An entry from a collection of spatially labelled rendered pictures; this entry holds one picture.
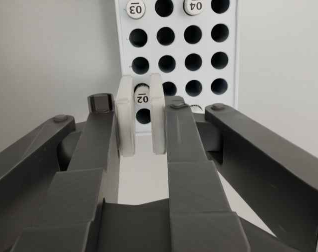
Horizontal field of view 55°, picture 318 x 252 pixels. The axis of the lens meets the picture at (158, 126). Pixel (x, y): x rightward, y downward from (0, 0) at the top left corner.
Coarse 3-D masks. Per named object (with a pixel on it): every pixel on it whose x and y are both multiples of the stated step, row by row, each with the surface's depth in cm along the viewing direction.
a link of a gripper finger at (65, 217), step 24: (96, 96) 14; (96, 120) 13; (96, 144) 11; (72, 168) 9; (96, 168) 8; (48, 192) 7; (72, 192) 7; (96, 192) 7; (48, 216) 6; (72, 216) 6; (96, 216) 6; (24, 240) 5; (48, 240) 5; (72, 240) 5; (96, 240) 6
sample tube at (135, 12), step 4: (128, 0) 19; (132, 0) 19; (136, 0) 19; (140, 0) 19; (128, 4) 19; (132, 4) 19; (136, 4) 19; (140, 4) 19; (128, 8) 19; (132, 8) 19; (136, 8) 19; (140, 8) 19; (144, 8) 19; (128, 12) 19; (132, 12) 19; (136, 12) 19; (140, 12) 19; (132, 16) 19; (136, 16) 19; (140, 16) 19
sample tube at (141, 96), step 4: (140, 84) 23; (144, 84) 22; (136, 88) 22; (140, 88) 21; (144, 88) 21; (148, 88) 22; (136, 92) 21; (140, 92) 21; (144, 92) 21; (148, 92) 21; (136, 96) 21; (140, 96) 21; (144, 96) 21; (148, 96) 21; (136, 100) 21; (140, 100) 21; (144, 100) 21; (148, 100) 21; (140, 104) 21; (144, 104) 21
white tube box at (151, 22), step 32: (160, 0) 23; (224, 0) 22; (128, 32) 21; (160, 32) 24; (192, 32) 24; (224, 32) 22; (128, 64) 22; (160, 64) 25; (192, 64) 24; (224, 64) 22; (192, 96) 23; (224, 96) 23
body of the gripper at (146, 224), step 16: (112, 208) 7; (128, 208) 7; (144, 208) 7; (160, 208) 7; (112, 224) 7; (128, 224) 7; (144, 224) 7; (160, 224) 6; (112, 240) 6; (128, 240) 6; (144, 240) 6; (160, 240) 6; (256, 240) 6; (272, 240) 6
